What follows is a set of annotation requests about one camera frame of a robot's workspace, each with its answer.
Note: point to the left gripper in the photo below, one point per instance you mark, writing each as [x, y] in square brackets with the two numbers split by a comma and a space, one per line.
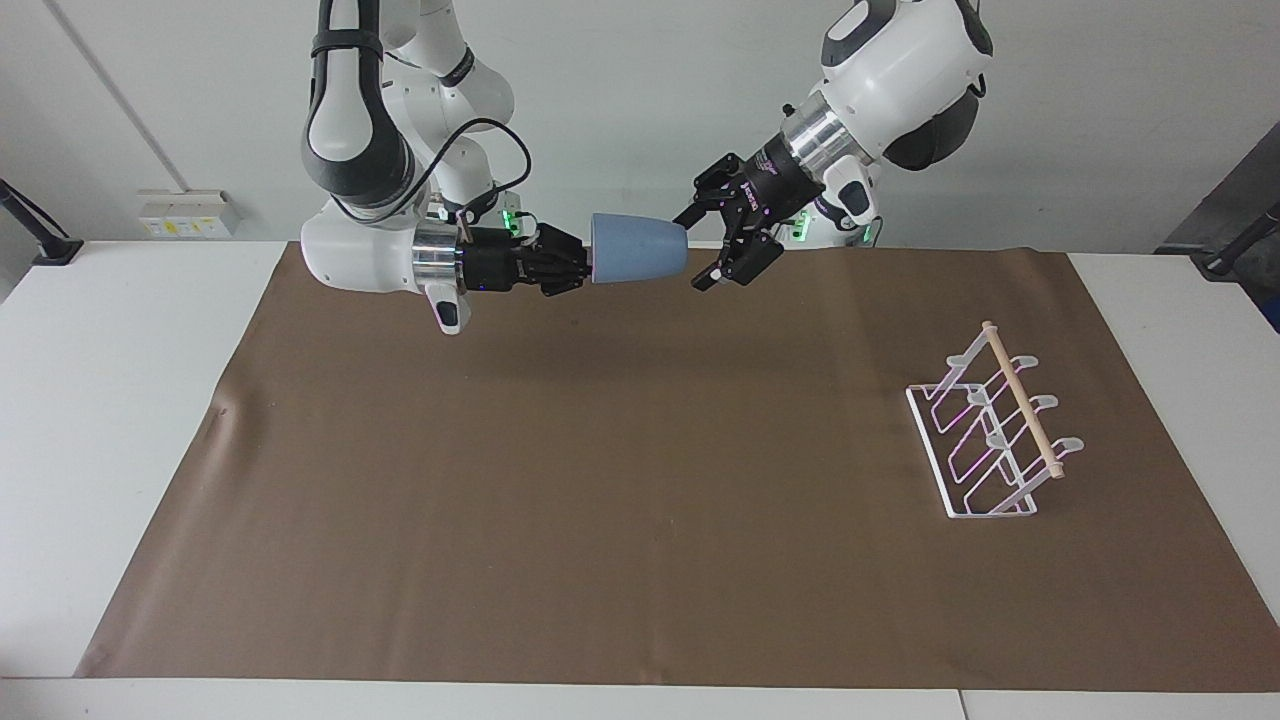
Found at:
[775, 185]

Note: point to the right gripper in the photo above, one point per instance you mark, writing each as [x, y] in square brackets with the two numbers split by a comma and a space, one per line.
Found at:
[490, 262]

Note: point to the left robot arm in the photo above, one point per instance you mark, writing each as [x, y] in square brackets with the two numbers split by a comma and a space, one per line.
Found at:
[900, 60]

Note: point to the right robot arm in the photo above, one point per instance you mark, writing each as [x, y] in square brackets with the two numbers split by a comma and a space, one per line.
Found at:
[350, 150]

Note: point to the white wall socket box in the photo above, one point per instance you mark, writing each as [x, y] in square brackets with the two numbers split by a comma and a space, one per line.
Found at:
[190, 214]

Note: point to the blue cup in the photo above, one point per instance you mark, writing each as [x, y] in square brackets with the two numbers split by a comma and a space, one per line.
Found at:
[640, 249]

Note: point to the black stand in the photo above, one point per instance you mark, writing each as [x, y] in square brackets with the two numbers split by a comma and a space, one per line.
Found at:
[45, 240]
[1235, 245]

